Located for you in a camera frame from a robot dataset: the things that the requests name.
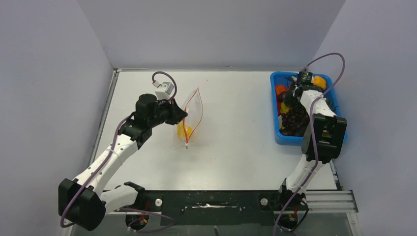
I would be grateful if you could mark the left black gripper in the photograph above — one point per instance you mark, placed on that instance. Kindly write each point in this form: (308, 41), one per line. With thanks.
(177, 114)

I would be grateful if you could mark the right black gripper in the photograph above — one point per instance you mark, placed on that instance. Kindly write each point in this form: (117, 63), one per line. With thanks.
(295, 85)

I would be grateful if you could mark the toy yellow mango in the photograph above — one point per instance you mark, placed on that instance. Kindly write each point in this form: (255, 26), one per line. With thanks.
(183, 132)

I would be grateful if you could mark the clear zip top bag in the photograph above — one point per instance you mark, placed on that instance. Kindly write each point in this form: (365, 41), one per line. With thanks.
(193, 105)

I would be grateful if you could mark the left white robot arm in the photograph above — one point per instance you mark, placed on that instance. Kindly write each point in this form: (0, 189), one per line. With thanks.
(82, 200)

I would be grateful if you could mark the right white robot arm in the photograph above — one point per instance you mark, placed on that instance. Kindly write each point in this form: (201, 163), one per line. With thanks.
(315, 154)

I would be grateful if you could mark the toy orange bell pepper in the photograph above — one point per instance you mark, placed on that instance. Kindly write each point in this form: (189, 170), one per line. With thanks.
(319, 82)

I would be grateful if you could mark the toy dark passion fruit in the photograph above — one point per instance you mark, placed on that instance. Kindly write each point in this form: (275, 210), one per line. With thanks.
(282, 96)

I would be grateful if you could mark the toy yellow starfruit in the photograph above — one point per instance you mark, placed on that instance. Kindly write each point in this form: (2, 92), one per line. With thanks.
(284, 108)

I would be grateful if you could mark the toy purple grape bunch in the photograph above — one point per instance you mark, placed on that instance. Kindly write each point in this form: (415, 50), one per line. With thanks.
(295, 119)

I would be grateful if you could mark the blue plastic bin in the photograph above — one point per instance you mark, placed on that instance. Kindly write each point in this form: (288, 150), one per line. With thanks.
(286, 138)

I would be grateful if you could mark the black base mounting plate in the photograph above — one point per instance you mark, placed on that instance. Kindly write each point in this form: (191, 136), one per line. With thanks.
(218, 208)

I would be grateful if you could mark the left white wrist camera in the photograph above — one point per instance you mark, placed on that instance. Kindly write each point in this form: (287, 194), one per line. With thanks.
(163, 90)

